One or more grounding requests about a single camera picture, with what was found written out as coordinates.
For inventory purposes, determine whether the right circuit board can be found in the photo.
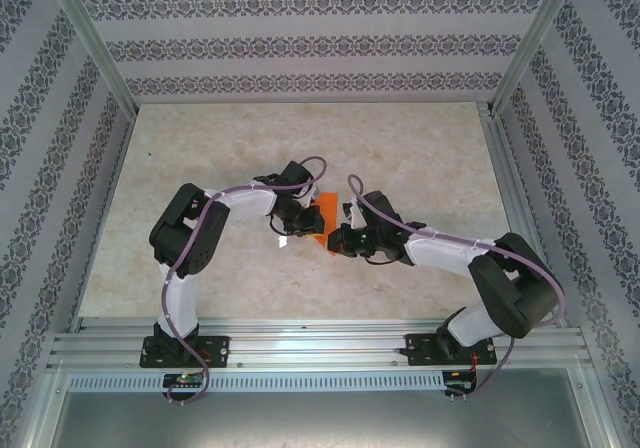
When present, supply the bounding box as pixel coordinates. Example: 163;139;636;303
444;370;476;392

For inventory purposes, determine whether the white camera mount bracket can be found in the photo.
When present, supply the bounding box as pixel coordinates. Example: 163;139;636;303
298;181;322;205
342;200;362;230

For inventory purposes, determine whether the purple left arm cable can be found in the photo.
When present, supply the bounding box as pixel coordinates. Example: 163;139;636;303
162;155;331;408

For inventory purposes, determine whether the slotted grey cable duct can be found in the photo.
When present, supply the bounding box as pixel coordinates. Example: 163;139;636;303
67;371;446;393

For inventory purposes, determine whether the aluminium corner post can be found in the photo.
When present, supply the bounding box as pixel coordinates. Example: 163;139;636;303
43;0;140;115
491;0;586;117

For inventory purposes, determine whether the aluminium side rail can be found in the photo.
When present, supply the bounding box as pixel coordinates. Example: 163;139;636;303
69;110;139;332
477;101;569;328

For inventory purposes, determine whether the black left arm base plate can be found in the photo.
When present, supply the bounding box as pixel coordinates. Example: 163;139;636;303
141;335;232;369

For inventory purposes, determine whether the grey metal sheet panel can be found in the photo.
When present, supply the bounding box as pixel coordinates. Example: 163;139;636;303
47;390;616;448

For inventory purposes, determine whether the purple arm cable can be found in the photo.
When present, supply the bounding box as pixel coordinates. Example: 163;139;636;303
162;155;331;408
346;173;567;404

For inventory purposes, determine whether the orange cloth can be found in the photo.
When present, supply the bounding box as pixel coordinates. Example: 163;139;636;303
310;192;342;253

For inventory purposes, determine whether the left circuit board green light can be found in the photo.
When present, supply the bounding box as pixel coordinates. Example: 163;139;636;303
163;372;205;388

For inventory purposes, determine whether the white left camera mount bracket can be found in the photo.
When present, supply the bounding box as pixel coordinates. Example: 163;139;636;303
298;181;322;205

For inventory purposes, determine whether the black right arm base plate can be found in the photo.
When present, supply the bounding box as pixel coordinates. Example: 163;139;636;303
404;332;496;368

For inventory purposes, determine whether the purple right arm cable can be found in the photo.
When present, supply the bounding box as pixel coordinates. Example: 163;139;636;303
346;173;567;404

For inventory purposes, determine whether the white right camera mount bracket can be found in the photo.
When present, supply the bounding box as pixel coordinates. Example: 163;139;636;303
342;200;362;230

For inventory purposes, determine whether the aluminium front rail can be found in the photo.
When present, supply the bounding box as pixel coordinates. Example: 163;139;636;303
43;317;594;375

